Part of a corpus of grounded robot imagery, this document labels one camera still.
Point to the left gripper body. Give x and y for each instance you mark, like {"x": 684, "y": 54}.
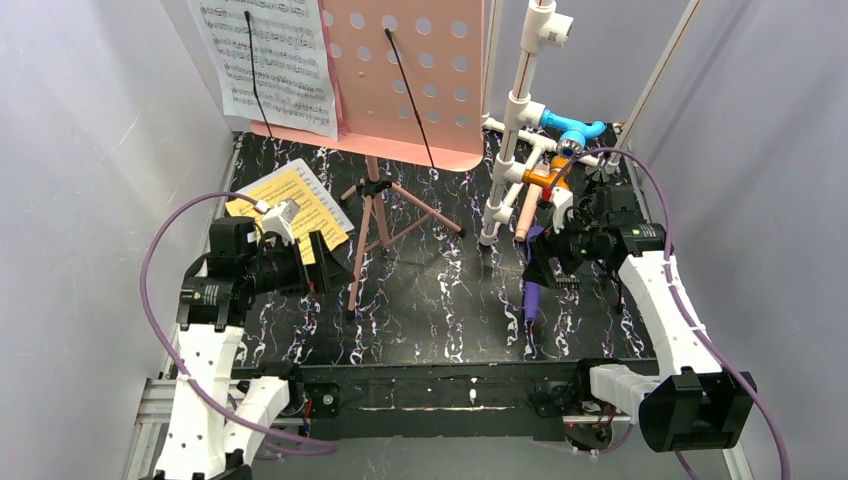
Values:
{"x": 315, "y": 261}

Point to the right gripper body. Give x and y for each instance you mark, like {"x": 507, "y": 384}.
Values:
{"x": 553, "y": 259}

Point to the purple microphone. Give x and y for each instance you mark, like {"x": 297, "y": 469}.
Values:
{"x": 531, "y": 290}

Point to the pink microphone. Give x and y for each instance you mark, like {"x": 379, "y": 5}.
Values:
{"x": 527, "y": 214}

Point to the yellow sheet music page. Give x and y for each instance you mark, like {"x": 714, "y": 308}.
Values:
{"x": 312, "y": 213}

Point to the sheet music pages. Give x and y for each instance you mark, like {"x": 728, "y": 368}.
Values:
{"x": 313, "y": 182}

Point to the white sheet music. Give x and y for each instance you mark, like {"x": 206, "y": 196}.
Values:
{"x": 271, "y": 61}

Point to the pink music stand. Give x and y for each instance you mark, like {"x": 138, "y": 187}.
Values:
{"x": 410, "y": 78}

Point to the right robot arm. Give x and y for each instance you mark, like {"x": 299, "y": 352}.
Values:
{"x": 662, "y": 331}

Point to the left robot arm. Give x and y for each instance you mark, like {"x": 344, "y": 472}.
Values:
{"x": 205, "y": 439}

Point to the small black comb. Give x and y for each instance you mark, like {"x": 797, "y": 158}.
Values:
{"x": 567, "y": 283}

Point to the orange faucet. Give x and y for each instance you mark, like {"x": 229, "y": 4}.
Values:
{"x": 553, "y": 179}

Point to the blue faucet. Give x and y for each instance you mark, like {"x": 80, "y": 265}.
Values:
{"x": 574, "y": 133}

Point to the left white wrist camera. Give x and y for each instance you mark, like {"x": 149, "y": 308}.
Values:
{"x": 279, "y": 219}

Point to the white pvc pipe frame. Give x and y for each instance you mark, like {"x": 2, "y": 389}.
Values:
{"x": 602, "y": 73}

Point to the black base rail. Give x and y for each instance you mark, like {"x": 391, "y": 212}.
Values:
{"x": 543, "y": 400}

